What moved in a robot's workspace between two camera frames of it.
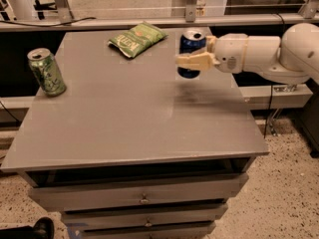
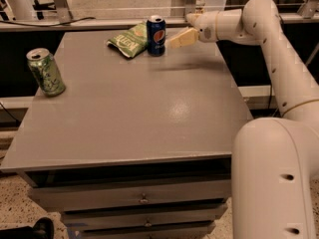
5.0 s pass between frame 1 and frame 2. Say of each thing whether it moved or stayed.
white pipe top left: stayed
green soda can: stayed
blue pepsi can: moved
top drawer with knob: stayed
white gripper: moved
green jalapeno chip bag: stayed
